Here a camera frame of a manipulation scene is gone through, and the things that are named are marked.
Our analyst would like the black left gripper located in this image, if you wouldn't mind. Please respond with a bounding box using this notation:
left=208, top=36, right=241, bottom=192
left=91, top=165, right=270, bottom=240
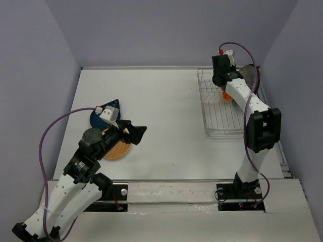
left=96, top=118, right=148, bottom=159

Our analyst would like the grey deer plate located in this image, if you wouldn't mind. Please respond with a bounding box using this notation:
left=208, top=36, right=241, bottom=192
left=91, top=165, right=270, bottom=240
left=239, top=64, right=255, bottom=89

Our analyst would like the orange glossy plate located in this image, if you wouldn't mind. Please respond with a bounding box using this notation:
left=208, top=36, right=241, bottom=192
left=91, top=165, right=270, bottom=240
left=222, top=90, right=233, bottom=102

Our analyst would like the large teal floral plate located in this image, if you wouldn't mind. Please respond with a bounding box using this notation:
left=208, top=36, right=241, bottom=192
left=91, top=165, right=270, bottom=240
left=254, top=66, right=261, bottom=95

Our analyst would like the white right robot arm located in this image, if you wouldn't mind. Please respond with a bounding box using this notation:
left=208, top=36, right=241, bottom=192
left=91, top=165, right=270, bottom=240
left=212, top=50, right=282, bottom=198

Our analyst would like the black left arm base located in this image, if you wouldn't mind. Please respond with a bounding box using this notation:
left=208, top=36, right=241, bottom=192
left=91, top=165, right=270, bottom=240
left=84, top=183, right=128, bottom=212

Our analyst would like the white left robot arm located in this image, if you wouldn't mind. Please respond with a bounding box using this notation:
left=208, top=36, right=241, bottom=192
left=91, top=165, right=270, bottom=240
left=12, top=120, right=147, bottom=241

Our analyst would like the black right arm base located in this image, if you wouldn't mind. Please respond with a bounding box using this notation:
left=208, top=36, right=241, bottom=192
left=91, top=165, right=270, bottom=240
left=214, top=183, right=265, bottom=212

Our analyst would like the tan woven round plate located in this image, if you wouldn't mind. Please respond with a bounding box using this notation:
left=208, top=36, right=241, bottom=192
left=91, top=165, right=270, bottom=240
left=104, top=141, right=131, bottom=161

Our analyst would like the dark blue leaf plate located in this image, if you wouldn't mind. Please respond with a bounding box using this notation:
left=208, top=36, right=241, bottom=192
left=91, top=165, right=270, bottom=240
left=89, top=99, right=120, bottom=131

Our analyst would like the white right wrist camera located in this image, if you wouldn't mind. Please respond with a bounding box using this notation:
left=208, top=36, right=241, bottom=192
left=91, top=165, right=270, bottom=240
left=218, top=49, right=235, bottom=66

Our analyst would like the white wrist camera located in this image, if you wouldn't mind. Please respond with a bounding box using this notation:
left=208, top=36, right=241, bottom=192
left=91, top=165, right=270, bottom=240
left=99, top=106, right=119, bottom=127
left=218, top=49, right=235, bottom=66

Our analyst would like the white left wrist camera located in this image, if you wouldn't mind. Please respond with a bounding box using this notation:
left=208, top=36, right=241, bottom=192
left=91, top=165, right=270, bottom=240
left=99, top=106, right=119, bottom=127

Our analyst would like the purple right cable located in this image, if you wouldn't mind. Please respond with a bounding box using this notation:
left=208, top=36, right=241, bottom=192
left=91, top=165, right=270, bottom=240
left=218, top=42, right=272, bottom=202

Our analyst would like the purple cable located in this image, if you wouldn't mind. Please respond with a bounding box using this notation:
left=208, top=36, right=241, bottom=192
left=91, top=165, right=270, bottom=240
left=218, top=42, right=272, bottom=202
left=39, top=107, right=100, bottom=241

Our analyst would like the silver wire dish rack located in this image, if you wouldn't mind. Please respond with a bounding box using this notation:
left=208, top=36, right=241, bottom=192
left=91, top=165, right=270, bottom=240
left=197, top=68, right=243, bottom=138

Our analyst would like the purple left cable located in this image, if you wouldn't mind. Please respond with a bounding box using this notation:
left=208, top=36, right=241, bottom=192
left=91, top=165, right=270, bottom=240
left=39, top=107, right=100, bottom=241

